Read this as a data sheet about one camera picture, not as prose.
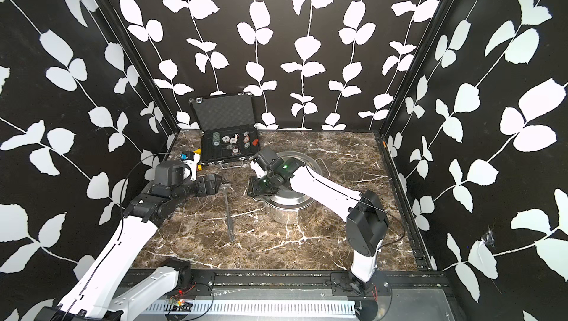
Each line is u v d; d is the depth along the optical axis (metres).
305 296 0.72
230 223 0.87
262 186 0.69
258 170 0.66
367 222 0.45
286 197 0.79
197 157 0.70
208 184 0.67
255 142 1.14
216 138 1.12
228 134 1.17
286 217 0.86
